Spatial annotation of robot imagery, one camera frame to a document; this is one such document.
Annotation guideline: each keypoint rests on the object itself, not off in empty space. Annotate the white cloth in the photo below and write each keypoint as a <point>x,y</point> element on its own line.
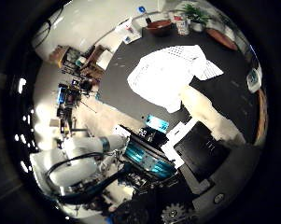
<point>165,74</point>

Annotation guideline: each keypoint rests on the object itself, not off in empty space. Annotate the round wooden plate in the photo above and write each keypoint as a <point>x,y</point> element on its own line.
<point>221,39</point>

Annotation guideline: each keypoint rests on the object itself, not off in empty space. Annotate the printed can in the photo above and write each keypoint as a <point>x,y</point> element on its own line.
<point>182,24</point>

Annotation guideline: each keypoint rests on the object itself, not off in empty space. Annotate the brown bowl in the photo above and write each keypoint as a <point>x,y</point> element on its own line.
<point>158,26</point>

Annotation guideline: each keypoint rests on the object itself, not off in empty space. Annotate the small potted green plant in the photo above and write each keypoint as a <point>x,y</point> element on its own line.
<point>196,15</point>

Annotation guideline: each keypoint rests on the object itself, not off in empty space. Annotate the wooden cabinet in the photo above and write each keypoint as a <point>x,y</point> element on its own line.
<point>95,62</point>

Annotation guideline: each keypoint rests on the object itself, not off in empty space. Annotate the white box on table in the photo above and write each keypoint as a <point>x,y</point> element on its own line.
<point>127,31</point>

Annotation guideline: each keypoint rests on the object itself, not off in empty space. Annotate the cluttered equipment desk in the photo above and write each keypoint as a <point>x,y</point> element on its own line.
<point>70,99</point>

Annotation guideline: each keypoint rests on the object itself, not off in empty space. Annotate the small blue object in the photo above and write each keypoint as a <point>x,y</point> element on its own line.
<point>142,9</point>

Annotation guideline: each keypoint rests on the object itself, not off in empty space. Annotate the wooden shelf unit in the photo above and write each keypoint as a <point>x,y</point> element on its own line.
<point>64,56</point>

